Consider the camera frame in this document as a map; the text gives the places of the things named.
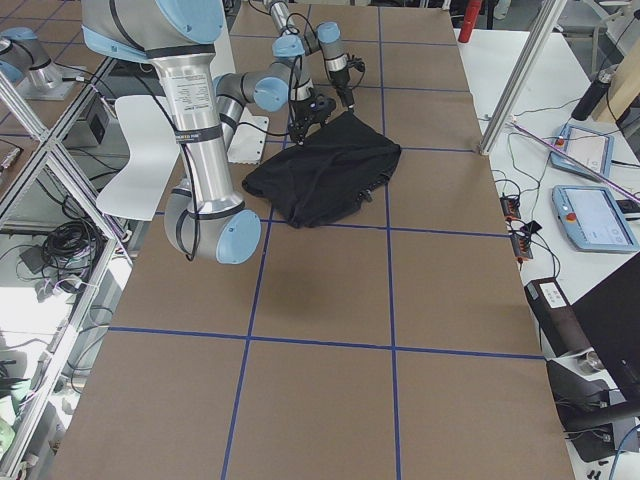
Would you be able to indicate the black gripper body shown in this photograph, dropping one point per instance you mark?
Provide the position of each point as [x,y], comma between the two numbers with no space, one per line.
[303,108]
[341,81]

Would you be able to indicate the black printed t-shirt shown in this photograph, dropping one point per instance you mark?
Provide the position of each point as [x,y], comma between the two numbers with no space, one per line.
[329,176]

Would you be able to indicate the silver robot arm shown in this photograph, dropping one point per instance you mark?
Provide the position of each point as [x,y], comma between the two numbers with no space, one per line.
[298,39]
[205,216]

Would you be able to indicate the red cylinder bottle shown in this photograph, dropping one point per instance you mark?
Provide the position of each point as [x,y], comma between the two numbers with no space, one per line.
[472,11]

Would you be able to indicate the white plastic chair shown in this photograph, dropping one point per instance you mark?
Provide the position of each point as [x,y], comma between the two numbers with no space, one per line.
[135,192]

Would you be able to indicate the black water bottle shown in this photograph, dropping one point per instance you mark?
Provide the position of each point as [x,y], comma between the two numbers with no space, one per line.
[595,92]

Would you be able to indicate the blue teach pendant far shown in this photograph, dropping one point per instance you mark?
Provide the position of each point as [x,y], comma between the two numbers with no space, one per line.
[587,146]

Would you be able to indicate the blue teach pendant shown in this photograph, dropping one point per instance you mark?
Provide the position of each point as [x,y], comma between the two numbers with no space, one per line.
[592,220]
[587,146]

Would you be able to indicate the blue teach pendant near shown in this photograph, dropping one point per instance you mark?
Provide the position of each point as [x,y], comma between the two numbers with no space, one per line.
[592,220]

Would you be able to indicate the black box with label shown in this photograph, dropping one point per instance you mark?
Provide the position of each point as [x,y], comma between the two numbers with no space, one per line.
[556,317]

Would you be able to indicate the black monitor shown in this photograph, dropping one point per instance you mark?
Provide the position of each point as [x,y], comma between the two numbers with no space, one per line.
[609,317]

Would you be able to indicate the aluminium camera post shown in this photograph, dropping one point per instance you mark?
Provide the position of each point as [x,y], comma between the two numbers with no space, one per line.
[541,30]

